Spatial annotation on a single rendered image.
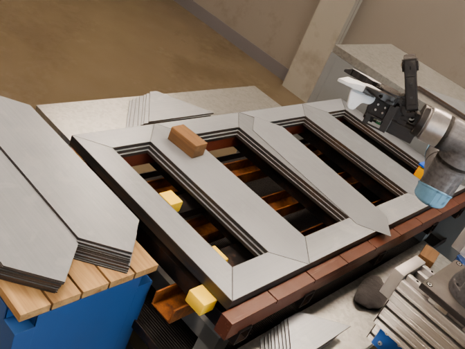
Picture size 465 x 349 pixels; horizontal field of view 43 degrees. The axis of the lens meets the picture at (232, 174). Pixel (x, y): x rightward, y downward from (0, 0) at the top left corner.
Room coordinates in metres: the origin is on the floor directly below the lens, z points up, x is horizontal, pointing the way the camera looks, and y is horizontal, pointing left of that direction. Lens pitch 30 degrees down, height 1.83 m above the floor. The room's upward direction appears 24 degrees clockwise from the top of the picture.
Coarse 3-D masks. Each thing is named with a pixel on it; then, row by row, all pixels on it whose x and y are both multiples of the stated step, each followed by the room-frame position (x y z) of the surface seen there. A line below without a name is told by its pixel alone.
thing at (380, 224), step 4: (384, 216) 1.86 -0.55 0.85; (368, 220) 1.79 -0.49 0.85; (372, 220) 1.80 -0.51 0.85; (376, 220) 1.81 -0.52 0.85; (380, 220) 1.82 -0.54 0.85; (384, 220) 1.84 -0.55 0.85; (360, 224) 1.74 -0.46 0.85; (364, 224) 1.75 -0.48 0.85; (368, 224) 1.76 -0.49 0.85; (372, 224) 1.77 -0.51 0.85; (376, 224) 1.79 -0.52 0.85; (380, 224) 1.80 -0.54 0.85; (384, 224) 1.81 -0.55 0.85; (368, 228) 1.74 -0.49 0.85; (372, 228) 1.75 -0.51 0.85; (376, 228) 1.76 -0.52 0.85; (380, 228) 1.77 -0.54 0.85; (384, 228) 1.79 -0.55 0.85; (388, 228) 1.80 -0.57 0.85
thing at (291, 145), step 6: (270, 144) 2.03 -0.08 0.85; (276, 144) 2.05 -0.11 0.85; (282, 144) 2.07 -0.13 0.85; (288, 144) 2.09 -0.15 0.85; (294, 144) 2.11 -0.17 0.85; (300, 144) 2.14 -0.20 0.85; (276, 150) 2.00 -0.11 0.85; (282, 150) 2.02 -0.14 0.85; (288, 150) 2.04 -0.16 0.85; (294, 150) 2.06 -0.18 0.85; (300, 150) 2.08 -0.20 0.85; (306, 150) 2.11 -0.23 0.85
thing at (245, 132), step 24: (240, 120) 2.11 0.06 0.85; (288, 120) 2.33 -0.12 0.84; (360, 120) 2.66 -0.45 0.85; (72, 144) 1.52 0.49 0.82; (144, 144) 1.66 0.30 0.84; (264, 144) 2.01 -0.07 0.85; (336, 144) 2.32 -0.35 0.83; (384, 144) 2.56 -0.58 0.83; (96, 168) 1.45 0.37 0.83; (168, 168) 1.61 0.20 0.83; (288, 168) 1.91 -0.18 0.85; (120, 192) 1.38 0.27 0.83; (192, 192) 1.54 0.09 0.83; (312, 192) 1.84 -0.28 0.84; (144, 216) 1.32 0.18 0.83; (216, 216) 1.48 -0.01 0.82; (336, 216) 1.77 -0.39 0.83; (408, 216) 1.96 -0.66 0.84; (168, 240) 1.26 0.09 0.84; (240, 240) 1.42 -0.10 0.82; (360, 240) 1.66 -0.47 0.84; (192, 264) 1.21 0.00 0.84; (312, 264) 1.43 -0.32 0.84; (216, 288) 1.16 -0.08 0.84; (264, 288) 1.24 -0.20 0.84
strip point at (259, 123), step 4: (256, 120) 2.17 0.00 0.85; (260, 120) 2.19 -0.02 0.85; (264, 120) 2.21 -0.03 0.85; (256, 124) 2.14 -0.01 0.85; (260, 124) 2.16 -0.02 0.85; (264, 124) 2.17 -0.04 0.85; (268, 124) 2.19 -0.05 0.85; (272, 124) 2.20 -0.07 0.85; (256, 128) 2.11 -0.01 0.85; (260, 128) 2.12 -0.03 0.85; (264, 128) 2.14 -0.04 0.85; (268, 128) 2.15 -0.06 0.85; (272, 128) 2.17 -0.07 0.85
